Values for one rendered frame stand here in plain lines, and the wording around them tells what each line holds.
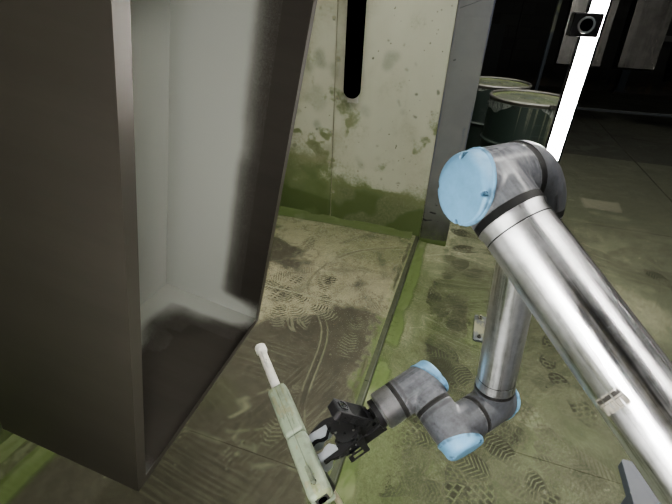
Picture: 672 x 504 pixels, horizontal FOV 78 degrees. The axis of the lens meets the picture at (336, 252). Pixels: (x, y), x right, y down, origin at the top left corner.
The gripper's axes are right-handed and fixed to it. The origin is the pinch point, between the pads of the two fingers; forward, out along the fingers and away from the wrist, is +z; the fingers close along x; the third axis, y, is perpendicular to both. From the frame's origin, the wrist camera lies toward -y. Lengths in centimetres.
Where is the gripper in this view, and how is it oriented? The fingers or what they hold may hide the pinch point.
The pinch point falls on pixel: (302, 457)
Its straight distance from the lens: 104.0
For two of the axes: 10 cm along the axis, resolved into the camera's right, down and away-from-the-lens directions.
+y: 3.2, 7.5, 5.7
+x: -4.2, -4.3, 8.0
